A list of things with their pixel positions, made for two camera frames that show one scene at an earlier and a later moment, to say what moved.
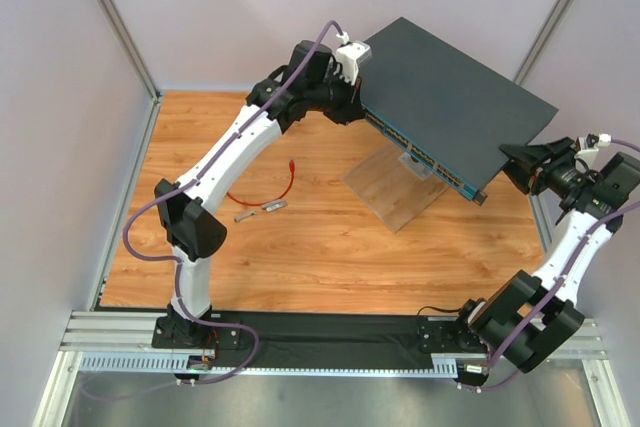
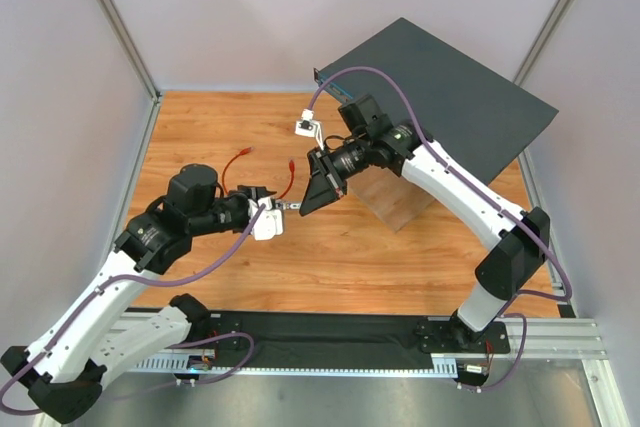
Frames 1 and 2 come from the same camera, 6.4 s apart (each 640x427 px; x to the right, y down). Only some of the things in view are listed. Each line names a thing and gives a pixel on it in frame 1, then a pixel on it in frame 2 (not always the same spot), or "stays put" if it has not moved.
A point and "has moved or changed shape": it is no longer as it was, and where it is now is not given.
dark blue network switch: [445, 110] stays put
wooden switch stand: [397, 184] stays put
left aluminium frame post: [115, 17] stays put
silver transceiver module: [244, 215] has moved or changed shape
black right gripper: [542, 170] → [328, 173]
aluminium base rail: [122, 342] stays put
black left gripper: [350, 108] → [254, 195]
